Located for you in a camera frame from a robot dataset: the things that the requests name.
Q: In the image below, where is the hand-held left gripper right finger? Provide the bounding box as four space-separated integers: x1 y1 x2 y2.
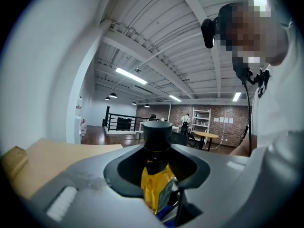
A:
169 129 304 228

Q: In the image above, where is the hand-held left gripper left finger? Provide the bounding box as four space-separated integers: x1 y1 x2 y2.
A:
22 143 165 228

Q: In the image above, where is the yellow bottle with black cap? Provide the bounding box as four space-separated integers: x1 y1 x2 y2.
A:
140 120 179 215

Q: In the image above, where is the person's right forearm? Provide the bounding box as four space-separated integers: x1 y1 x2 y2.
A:
228 134 258 157

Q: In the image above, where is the round wooden table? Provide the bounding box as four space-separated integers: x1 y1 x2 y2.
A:
192 131 219 152

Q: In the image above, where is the white water dispenser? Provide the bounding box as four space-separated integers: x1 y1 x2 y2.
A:
74 116 83 144

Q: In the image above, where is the white shelf unit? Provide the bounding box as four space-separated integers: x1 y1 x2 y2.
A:
191 107 212 138

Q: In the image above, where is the black metal railing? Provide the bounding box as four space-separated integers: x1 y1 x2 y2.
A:
104 105 146 133

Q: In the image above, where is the wooden tissue box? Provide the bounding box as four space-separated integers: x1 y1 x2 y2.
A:
0 145 29 184

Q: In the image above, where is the person's white shirt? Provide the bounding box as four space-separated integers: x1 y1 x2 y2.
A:
248 14 304 153

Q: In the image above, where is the black neck-mounted device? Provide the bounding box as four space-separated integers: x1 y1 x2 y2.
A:
232 55 272 98

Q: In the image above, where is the person's head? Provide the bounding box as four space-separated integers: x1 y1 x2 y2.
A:
218 0 290 68

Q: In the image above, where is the black cable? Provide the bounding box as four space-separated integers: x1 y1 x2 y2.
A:
243 81 253 157

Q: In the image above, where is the black head-worn camera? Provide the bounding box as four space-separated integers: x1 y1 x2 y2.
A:
200 18 217 49

